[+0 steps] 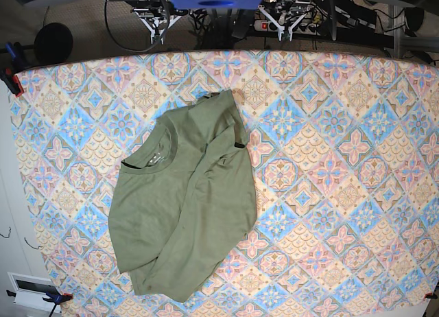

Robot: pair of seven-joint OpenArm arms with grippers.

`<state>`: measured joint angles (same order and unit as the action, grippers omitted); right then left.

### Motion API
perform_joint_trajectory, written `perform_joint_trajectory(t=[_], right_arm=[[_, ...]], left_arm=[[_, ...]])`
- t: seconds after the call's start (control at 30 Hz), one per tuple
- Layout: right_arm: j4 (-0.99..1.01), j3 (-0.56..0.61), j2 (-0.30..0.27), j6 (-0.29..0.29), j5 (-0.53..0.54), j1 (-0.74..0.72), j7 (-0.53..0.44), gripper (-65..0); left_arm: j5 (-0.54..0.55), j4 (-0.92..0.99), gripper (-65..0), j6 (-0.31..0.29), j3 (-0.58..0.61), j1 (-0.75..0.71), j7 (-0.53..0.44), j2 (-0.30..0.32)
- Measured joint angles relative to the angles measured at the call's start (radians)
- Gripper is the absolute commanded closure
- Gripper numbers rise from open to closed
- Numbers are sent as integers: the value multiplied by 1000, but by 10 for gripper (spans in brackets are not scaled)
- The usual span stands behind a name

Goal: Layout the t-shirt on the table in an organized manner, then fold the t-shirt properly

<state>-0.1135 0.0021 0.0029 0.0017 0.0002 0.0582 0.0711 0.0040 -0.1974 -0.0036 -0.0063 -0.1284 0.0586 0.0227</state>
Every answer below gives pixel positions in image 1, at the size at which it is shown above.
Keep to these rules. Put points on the olive green t-shirt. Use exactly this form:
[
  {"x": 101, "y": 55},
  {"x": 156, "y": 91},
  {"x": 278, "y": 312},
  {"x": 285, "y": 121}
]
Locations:
[{"x": 184, "y": 199}]

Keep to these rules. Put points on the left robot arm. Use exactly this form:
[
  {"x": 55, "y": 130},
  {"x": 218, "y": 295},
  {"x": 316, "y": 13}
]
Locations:
[{"x": 285, "y": 17}]

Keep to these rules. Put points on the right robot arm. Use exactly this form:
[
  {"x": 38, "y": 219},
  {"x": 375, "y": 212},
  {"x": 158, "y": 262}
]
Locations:
[{"x": 157, "y": 15}]

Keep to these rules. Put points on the patterned tablecloth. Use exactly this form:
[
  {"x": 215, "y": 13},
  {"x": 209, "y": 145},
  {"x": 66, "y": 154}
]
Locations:
[{"x": 344, "y": 151}]

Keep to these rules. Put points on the white power strip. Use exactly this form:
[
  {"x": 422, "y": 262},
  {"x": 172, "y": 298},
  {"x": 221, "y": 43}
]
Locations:
[{"x": 268, "y": 26}]

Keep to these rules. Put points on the black round stool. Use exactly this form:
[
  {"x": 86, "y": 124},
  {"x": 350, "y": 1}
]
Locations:
[{"x": 53, "y": 44}]

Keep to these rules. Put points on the red black clamp upper left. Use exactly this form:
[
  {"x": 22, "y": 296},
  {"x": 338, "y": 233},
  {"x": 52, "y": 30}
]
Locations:
[{"x": 11, "y": 81}]

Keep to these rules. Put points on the blue clamp lower left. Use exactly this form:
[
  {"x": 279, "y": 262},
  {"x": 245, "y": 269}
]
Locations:
[{"x": 51, "y": 298}]

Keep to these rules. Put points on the red clamp lower right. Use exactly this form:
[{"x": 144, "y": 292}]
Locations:
[{"x": 431, "y": 296}]

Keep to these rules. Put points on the white wall outlet box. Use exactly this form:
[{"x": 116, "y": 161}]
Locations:
[{"x": 31, "y": 290}]

